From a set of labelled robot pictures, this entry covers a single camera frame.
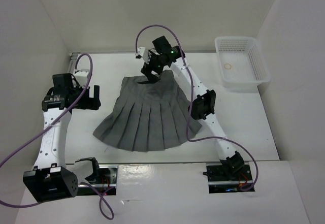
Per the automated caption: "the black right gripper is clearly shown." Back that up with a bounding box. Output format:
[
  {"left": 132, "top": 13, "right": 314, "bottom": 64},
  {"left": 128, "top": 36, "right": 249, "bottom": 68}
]
[{"left": 141, "top": 50, "right": 167, "bottom": 82}]

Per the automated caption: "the grey pleated skirt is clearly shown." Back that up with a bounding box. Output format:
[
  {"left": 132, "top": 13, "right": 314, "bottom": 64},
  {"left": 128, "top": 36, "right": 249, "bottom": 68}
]
[{"left": 93, "top": 70, "right": 202, "bottom": 152}]

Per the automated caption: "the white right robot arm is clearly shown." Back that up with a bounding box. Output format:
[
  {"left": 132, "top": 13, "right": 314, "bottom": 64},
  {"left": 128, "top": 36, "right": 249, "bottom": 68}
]
[{"left": 136, "top": 36, "right": 245, "bottom": 180}]

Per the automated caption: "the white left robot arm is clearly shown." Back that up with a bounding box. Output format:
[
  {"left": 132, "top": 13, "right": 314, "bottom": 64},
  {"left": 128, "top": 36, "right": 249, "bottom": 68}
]
[{"left": 23, "top": 69, "right": 101, "bottom": 203}]

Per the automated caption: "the white plastic basket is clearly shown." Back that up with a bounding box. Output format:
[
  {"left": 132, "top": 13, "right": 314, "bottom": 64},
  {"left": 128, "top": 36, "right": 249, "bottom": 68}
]
[{"left": 214, "top": 36, "right": 271, "bottom": 90}]

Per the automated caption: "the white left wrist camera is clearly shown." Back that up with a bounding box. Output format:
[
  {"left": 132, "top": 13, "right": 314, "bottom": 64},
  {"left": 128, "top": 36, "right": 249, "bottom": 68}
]
[{"left": 73, "top": 69, "right": 90, "bottom": 88}]

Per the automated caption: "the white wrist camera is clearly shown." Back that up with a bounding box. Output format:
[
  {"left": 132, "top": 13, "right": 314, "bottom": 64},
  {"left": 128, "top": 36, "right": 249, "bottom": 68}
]
[
  {"left": 136, "top": 47, "right": 150, "bottom": 64},
  {"left": 73, "top": 69, "right": 90, "bottom": 88}
]

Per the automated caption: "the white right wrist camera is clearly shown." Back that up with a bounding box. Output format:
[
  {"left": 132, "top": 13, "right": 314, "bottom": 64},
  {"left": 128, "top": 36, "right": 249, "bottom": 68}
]
[{"left": 136, "top": 47, "right": 150, "bottom": 64}]

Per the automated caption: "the white aluminium table rail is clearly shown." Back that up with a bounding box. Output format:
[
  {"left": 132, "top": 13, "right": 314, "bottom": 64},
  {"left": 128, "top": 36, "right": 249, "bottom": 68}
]
[{"left": 68, "top": 52, "right": 80, "bottom": 73}]

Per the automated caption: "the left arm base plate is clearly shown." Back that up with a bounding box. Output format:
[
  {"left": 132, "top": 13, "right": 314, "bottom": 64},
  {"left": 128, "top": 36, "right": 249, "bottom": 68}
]
[{"left": 68, "top": 164, "right": 119, "bottom": 197}]

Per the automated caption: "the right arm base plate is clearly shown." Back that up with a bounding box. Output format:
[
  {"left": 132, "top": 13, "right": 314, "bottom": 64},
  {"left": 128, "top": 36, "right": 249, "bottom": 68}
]
[{"left": 203, "top": 163, "right": 253, "bottom": 194}]

